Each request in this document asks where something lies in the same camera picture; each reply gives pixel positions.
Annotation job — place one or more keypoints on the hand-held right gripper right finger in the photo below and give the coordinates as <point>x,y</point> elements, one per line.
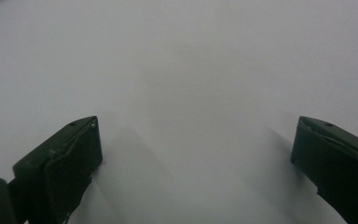
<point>338,165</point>

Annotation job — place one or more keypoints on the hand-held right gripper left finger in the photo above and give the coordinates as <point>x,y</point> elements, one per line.
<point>56,174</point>

